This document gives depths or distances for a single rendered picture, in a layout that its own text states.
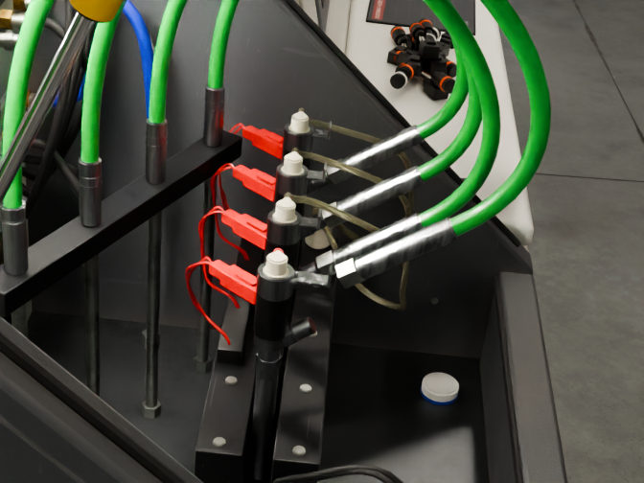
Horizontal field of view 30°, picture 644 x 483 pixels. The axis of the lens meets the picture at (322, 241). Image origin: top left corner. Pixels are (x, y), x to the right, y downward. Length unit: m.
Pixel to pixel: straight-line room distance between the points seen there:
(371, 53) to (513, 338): 0.60
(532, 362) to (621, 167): 2.54
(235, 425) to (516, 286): 0.39
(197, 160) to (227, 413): 0.24
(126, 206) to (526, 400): 0.40
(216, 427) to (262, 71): 0.37
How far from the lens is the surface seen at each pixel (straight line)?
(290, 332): 0.94
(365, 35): 1.72
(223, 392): 1.03
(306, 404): 1.02
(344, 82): 1.18
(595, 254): 3.21
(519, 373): 1.14
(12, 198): 0.92
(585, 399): 2.70
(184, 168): 1.10
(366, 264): 0.90
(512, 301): 1.24
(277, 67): 1.18
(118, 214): 1.03
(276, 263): 0.90
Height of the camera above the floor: 1.64
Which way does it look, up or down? 32 degrees down
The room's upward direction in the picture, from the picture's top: 6 degrees clockwise
